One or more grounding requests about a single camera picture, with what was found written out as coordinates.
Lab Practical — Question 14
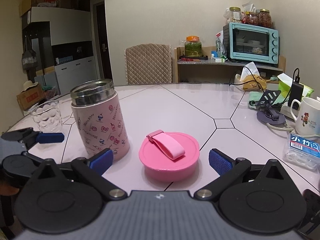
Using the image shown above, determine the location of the pink Hello Kitty thermos bottle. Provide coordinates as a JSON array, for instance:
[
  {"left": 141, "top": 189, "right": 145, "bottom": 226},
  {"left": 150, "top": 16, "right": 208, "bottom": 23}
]
[{"left": 70, "top": 79, "right": 130, "bottom": 161}]

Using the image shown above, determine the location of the pink bottle lid with strap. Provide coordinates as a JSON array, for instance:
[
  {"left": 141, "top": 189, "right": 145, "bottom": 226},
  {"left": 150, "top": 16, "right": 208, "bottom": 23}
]
[{"left": 139, "top": 130, "right": 200, "bottom": 182}]

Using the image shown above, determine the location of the clear glass cup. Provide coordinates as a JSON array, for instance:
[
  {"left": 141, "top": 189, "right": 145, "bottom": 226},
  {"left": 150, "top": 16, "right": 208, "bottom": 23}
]
[{"left": 30, "top": 100, "right": 62, "bottom": 133}]

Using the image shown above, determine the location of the cardboard box on floor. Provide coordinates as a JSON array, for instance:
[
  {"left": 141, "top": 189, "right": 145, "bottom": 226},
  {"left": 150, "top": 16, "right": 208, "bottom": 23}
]
[{"left": 16, "top": 84, "right": 44, "bottom": 111}]

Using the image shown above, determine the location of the blue label floss box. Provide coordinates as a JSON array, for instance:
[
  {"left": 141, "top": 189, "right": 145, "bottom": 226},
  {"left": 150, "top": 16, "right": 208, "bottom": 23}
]
[{"left": 283, "top": 133, "right": 319, "bottom": 172}]

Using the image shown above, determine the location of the hanging grey bag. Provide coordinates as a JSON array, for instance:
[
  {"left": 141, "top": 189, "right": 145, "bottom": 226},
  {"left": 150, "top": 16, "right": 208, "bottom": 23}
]
[{"left": 22, "top": 36, "right": 38, "bottom": 70}]

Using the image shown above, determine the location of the black phone holder stand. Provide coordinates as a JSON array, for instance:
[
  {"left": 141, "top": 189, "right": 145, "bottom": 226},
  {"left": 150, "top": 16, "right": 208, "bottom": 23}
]
[{"left": 255, "top": 90, "right": 286, "bottom": 125}]

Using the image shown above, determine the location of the white cartoon mug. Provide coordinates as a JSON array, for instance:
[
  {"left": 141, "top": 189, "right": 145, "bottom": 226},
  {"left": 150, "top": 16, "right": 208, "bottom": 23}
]
[{"left": 290, "top": 97, "right": 320, "bottom": 138}]

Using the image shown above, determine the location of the green cloth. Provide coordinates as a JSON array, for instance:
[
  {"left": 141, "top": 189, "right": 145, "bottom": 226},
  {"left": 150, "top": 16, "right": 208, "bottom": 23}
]
[{"left": 248, "top": 91, "right": 264, "bottom": 109}]

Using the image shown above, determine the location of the black power adapter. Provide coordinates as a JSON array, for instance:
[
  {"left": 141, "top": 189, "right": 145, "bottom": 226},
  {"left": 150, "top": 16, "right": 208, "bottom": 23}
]
[{"left": 287, "top": 81, "right": 304, "bottom": 110}]

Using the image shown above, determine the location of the grey white refrigerator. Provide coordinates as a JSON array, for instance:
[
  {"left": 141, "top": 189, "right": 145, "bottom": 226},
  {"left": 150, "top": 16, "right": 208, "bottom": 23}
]
[{"left": 21, "top": 7, "right": 97, "bottom": 95}]

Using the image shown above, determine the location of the brown tissue pack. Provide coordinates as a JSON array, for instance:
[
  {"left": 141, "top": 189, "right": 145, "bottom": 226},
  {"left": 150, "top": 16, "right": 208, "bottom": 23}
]
[{"left": 233, "top": 62, "right": 267, "bottom": 91}]

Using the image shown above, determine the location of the green tissue box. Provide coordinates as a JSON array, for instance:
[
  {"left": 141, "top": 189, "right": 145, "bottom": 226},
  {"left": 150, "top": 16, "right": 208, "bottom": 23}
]
[{"left": 277, "top": 73, "right": 315, "bottom": 100}]

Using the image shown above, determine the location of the quilted beige chair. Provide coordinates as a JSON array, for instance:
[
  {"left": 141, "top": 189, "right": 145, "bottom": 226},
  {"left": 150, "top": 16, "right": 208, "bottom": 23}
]
[{"left": 124, "top": 43, "right": 172, "bottom": 85}]

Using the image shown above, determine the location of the wooden shelf cabinet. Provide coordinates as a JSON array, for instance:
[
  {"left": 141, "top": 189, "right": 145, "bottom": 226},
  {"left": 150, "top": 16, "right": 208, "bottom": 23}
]
[{"left": 174, "top": 45, "right": 286, "bottom": 84}]

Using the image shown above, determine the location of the teal toaster oven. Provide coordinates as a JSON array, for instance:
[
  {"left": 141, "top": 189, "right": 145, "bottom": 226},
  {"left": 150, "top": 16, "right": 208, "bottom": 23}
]
[{"left": 223, "top": 22, "right": 279, "bottom": 64}]

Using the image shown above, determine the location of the green snack bag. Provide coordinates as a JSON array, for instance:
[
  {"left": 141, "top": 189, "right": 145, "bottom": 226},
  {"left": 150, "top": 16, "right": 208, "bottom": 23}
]
[{"left": 216, "top": 31, "right": 225, "bottom": 57}]

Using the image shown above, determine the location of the orange lid pickle jar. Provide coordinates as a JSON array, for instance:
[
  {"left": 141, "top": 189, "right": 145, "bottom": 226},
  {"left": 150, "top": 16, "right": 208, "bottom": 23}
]
[{"left": 184, "top": 36, "right": 202, "bottom": 57}]

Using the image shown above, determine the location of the red chili jar right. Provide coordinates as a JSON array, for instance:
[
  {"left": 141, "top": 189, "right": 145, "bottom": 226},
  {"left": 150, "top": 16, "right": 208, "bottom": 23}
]
[{"left": 259, "top": 9, "right": 272, "bottom": 28}]

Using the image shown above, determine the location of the red chili jar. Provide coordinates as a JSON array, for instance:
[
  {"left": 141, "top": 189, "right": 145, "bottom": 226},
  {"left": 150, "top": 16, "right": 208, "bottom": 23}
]
[
  {"left": 259, "top": 9, "right": 272, "bottom": 28},
  {"left": 243, "top": 11, "right": 259, "bottom": 25}
]

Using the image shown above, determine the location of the red chili jar left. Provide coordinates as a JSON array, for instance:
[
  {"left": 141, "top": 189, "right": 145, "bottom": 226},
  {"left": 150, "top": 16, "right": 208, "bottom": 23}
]
[{"left": 243, "top": 11, "right": 259, "bottom": 25}]

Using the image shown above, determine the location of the black charging cable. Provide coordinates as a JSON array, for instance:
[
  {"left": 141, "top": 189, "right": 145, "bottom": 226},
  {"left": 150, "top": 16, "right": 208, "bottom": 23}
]
[{"left": 228, "top": 67, "right": 301, "bottom": 98}]

